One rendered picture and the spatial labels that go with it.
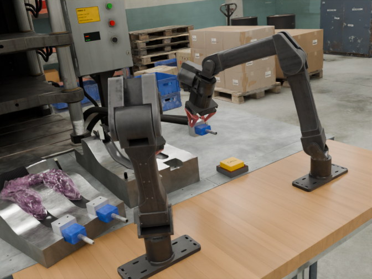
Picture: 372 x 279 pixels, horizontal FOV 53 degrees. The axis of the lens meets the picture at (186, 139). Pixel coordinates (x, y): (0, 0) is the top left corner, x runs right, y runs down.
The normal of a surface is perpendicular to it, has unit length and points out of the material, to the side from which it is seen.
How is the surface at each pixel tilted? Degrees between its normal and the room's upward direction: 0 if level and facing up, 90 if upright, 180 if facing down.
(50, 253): 90
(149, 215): 109
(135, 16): 90
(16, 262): 0
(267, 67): 81
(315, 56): 90
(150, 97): 46
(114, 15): 90
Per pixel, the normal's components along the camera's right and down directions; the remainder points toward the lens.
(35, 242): -0.10, -0.93
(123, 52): 0.56, 0.24
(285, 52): -0.42, 0.36
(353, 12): -0.85, 0.26
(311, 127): -0.44, 0.14
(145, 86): -0.04, -0.40
